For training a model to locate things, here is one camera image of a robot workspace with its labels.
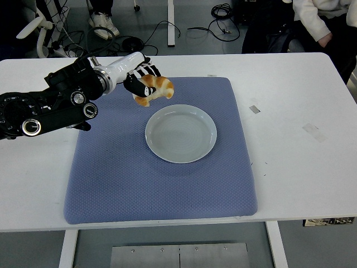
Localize black bag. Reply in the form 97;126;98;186
241;18;303;54

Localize person's foot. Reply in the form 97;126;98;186
87;12;110;41
104;15;121;39

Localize blue textured mat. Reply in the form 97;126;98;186
63;76;258;225

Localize person's legs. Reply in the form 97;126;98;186
88;0;115;17

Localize long thin black cable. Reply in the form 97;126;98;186
141;20;182;49

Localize white desk leg post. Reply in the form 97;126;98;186
166;0;177;47

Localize black round cable reel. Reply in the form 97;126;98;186
122;36;145;53

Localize white table leg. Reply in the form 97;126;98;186
266;221;288;268
57;229;79;268

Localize coiled black cable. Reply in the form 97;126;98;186
186;3;242;42

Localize black white printed label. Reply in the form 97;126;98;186
303;217;356;227

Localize golden croissant bread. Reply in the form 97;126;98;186
132;74;175;107

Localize white office chair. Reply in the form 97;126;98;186
16;15;71;59

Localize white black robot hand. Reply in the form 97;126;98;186
105;51;163;99

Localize seated person's body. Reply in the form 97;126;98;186
300;0;357;86

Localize grey metal plate with screws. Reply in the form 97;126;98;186
109;242;249;268

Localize person's hand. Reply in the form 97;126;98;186
317;34;334;49

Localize long clear tape strip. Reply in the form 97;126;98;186
302;123;327;143

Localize black equipment box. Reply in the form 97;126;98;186
233;0;268;26

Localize pale grey round plate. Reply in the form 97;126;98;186
144;104;218;164

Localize tangled black floor cables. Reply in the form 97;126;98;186
63;29;158;58

